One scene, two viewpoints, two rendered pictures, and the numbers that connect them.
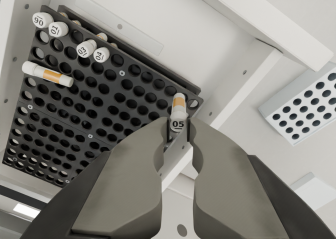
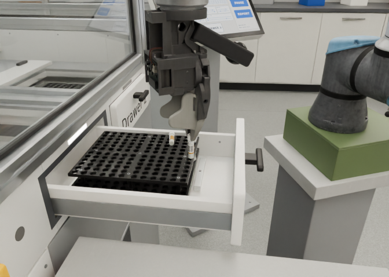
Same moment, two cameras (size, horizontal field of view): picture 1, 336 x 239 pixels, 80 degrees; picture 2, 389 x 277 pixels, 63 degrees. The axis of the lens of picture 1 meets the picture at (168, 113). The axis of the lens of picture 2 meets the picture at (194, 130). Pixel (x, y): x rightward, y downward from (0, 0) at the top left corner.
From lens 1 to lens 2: 0.54 m
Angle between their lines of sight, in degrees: 75
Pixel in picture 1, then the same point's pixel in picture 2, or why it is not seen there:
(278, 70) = not seen: outside the picture
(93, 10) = (201, 162)
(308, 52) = (238, 185)
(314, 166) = not seen: outside the picture
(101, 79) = (177, 152)
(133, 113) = (164, 163)
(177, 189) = (36, 268)
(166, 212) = (36, 228)
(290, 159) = not seen: outside the picture
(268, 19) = (239, 170)
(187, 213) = (21, 258)
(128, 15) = (206, 176)
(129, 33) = (198, 174)
